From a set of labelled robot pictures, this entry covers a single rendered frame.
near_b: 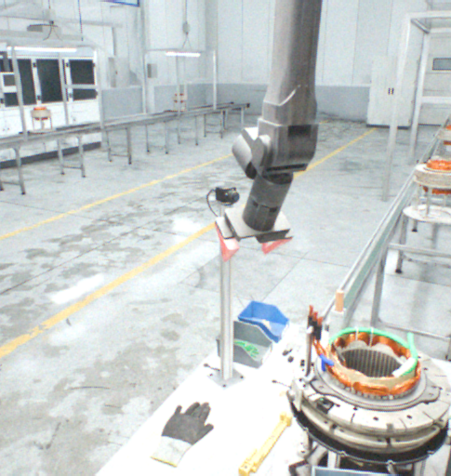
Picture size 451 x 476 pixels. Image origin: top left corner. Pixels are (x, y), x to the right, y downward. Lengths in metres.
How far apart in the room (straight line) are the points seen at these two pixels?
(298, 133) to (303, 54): 0.11
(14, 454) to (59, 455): 0.22
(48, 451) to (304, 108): 2.15
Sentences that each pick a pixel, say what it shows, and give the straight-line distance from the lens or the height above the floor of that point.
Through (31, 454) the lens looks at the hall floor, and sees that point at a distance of 2.53.
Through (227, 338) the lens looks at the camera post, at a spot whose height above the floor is 0.93.
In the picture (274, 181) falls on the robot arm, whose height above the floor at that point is 1.54.
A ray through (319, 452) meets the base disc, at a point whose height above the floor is 0.80.
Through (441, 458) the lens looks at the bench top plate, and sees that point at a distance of 1.38.
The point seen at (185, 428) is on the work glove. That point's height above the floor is 0.80.
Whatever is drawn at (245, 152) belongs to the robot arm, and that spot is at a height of 1.57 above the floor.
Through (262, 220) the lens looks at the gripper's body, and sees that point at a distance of 0.74.
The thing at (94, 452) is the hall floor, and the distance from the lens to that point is 2.45.
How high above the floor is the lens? 1.70
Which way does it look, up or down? 21 degrees down
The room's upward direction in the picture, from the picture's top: straight up
